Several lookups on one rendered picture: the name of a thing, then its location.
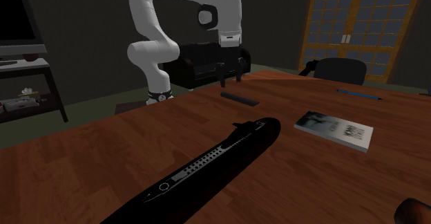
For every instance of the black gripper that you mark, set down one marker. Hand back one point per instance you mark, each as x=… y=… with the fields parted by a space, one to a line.
x=230 y=53

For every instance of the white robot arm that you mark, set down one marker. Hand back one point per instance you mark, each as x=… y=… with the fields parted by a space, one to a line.
x=151 y=53

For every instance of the black flat remote control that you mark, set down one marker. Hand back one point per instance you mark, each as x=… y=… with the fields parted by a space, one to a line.
x=239 y=99

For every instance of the black sofa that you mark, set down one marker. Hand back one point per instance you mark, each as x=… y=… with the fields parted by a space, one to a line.
x=198 y=65

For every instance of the black submarine model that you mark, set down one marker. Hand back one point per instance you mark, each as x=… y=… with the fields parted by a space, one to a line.
x=215 y=162

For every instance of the black chair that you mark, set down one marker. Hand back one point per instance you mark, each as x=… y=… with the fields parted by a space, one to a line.
x=340 y=71

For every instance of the grey and white book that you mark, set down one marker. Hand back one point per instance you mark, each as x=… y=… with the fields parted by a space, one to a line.
x=336 y=130

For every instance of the blue pen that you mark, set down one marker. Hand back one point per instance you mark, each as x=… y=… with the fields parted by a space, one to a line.
x=358 y=94

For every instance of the wooden framed glass door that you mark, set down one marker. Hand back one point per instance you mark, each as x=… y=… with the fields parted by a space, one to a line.
x=360 y=21

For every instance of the brown wooden table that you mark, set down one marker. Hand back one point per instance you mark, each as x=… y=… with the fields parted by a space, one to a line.
x=101 y=162

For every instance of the dark television stand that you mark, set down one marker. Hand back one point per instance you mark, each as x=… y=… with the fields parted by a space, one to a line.
x=20 y=65

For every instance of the brown rounded object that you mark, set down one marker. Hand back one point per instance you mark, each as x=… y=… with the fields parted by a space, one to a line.
x=414 y=213

